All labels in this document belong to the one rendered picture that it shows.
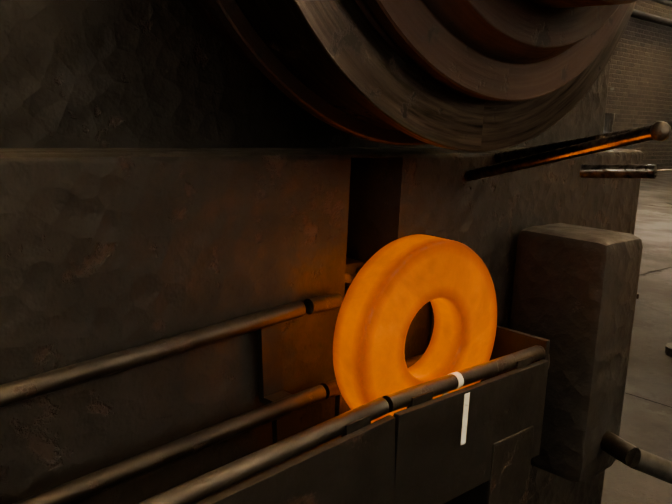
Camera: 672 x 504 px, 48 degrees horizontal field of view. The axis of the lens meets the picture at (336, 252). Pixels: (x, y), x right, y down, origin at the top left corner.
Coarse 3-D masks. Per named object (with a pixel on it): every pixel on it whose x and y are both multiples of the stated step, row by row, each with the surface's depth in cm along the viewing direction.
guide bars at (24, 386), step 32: (256, 320) 52; (288, 320) 55; (128, 352) 46; (160, 352) 47; (32, 384) 42; (64, 384) 43; (320, 384) 56; (256, 416) 51; (288, 416) 54; (160, 448) 47; (192, 448) 48; (96, 480) 44
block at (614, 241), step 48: (528, 240) 73; (576, 240) 70; (624, 240) 70; (528, 288) 74; (576, 288) 70; (624, 288) 71; (576, 336) 71; (624, 336) 73; (576, 384) 71; (624, 384) 75; (576, 432) 72; (576, 480) 72
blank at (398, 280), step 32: (384, 256) 55; (416, 256) 54; (448, 256) 57; (352, 288) 55; (384, 288) 53; (416, 288) 55; (448, 288) 57; (480, 288) 60; (352, 320) 53; (384, 320) 53; (448, 320) 60; (480, 320) 61; (352, 352) 53; (384, 352) 54; (448, 352) 60; (480, 352) 61; (352, 384) 54; (384, 384) 55; (416, 384) 57; (384, 416) 55
